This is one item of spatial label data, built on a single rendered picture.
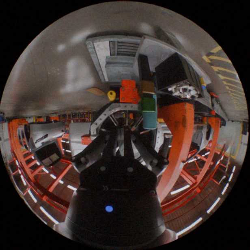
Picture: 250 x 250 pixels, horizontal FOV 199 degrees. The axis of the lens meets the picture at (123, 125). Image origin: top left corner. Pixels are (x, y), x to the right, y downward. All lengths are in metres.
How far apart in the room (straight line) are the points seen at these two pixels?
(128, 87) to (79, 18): 0.71
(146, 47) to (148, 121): 0.35
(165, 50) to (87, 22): 0.59
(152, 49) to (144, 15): 0.45
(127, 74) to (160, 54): 0.54
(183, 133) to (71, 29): 1.25
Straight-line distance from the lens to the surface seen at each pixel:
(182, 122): 0.70
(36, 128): 2.66
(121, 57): 0.75
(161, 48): 0.28
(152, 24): 0.72
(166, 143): 0.38
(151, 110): 0.19
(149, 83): 0.21
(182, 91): 0.30
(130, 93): 0.52
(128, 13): 0.68
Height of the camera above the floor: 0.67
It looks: 7 degrees up
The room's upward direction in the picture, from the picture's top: 179 degrees counter-clockwise
